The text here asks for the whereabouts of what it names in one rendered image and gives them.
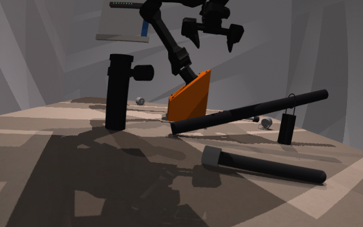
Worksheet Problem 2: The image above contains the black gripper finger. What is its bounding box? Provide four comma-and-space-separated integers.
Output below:
227, 29, 241, 52
185, 23, 200, 49

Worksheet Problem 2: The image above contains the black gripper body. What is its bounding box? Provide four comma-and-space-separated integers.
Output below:
181, 18, 244, 43

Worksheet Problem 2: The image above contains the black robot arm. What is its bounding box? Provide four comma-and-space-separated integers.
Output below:
139, 0, 231, 85

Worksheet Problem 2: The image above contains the black metal rail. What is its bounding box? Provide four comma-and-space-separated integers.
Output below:
171, 89, 329, 135

